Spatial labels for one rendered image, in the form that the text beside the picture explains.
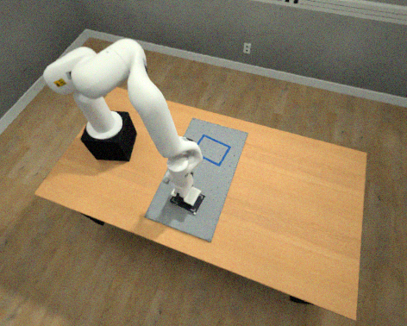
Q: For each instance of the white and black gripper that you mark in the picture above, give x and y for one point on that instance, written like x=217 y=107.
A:
x=181 y=192

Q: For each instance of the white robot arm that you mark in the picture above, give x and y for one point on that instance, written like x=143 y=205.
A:
x=102 y=74

